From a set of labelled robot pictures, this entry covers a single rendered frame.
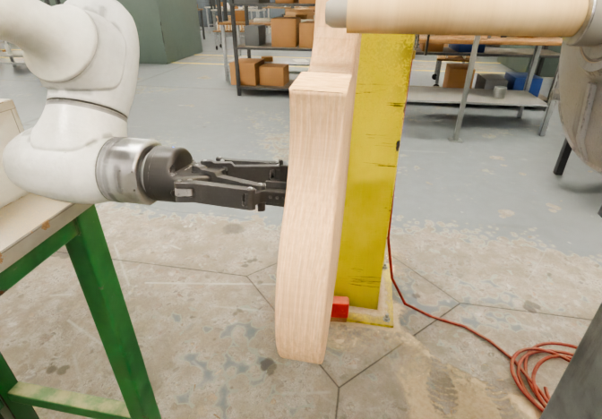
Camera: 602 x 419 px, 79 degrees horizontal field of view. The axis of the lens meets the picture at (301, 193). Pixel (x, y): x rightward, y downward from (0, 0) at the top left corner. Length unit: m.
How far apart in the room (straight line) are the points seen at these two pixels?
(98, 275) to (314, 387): 0.92
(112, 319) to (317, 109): 0.77
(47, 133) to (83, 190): 0.08
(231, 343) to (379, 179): 0.90
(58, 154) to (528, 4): 0.52
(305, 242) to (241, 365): 1.30
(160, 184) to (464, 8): 0.37
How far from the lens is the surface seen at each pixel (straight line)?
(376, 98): 1.26
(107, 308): 0.94
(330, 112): 0.29
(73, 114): 0.56
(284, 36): 5.25
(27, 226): 0.75
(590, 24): 0.37
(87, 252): 0.85
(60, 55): 0.55
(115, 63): 0.57
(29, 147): 0.59
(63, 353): 1.86
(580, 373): 0.74
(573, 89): 0.44
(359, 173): 1.36
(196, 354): 1.65
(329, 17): 0.35
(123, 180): 0.51
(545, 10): 0.36
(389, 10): 0.34
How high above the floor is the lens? 1.26
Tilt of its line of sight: 28 degrees down
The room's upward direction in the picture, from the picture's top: straight up
